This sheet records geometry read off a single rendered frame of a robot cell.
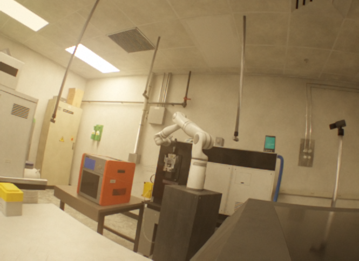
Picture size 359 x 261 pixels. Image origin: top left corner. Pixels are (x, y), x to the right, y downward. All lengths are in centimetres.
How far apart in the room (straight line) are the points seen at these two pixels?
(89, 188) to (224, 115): 224
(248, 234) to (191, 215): 84
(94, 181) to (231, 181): 126
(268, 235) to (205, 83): 331
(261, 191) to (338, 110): 202
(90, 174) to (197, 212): 118
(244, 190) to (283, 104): 172
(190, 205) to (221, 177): 92
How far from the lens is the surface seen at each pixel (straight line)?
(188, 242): 106
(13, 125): 133
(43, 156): 445
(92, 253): 70
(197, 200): 99
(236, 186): 188
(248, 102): 318
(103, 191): 179
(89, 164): 193
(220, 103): 324
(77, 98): 480
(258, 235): 19
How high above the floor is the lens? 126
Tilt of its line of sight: 9 degrees up
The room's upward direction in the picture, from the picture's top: 10 degrees clockwise
